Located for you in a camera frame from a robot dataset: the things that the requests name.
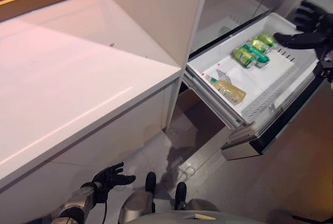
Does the white counter cabinet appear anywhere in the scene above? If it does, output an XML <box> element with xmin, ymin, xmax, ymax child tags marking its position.
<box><xmin>0</xmin><ymin>0</ymin><xmax>183</xmax><ymax>224</ymax></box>

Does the robot leg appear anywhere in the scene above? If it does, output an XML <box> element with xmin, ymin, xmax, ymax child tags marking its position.
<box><xmin>122</xmin><ymin>171</ymin><xmax>157</xmax><ymax>223</ymax></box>
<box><xmin>174</xmin><ymin>181</ymin><xmax>222</xmax><ymax>213</ymax></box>

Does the fridge drawer with white bin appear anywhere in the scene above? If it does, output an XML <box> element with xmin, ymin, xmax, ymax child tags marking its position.
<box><xmin>182</xmin><ymin>12</ymin><xmax>326</xmax><ymax>161</ymax></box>

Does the teal green drink can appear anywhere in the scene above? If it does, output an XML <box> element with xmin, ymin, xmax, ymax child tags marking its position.
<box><xmin>246</xmin><ymin>39</ymin><xmax>270</xmax><ymax>69</ymax></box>

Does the yellow drink bottle white cap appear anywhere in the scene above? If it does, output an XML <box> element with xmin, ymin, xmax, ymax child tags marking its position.
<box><xmin>204</xmin><ymin>74</ymin><xmax>247</xmax><ymax>105</ymax></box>

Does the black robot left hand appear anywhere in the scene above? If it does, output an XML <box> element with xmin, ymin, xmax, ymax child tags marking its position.
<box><xmin>91</xmin><ymin>161</ymin><xmax>136</xmax><ymax>204</ymax></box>

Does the robot right leg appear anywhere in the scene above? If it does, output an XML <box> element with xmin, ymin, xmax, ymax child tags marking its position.
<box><xmin>174</xmin><ymin>181</ymin><xmax>222</xmax><ymax>213</ymax></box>

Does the stainless steel fridge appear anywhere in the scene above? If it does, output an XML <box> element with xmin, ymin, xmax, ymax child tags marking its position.
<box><xmin>187</xmin><ymin>0</ymin><xmax>333</xmax><ymax>162</ymax></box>

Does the light green drink can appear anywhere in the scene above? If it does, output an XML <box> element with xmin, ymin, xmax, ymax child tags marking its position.
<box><xmin>257</xmin><ymin>33</ymin><xmax>278</xmax><ymax>49</ymax></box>
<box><xmin>232</xmin><ymin>47</ymin><xmax>257</xmax><ymax>68</ymax></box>

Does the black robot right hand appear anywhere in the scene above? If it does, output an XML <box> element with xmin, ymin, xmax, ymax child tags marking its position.
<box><xmin>273</xmin><ymin>0</ymin><xmax>333</xmax><ymax>60</ymax></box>

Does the grey robot torso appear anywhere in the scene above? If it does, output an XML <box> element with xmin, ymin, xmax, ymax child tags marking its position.
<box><xmin>126</xmin><ymin>209</ymin><xmax>261</xmax><ymax>224</ymax></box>

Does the robot left leg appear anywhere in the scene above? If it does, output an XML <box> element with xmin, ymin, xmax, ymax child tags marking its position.
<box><xmin>122</xmin><ymin>171</ymin><xmax>157</xmax><ymax>223</ymax></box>

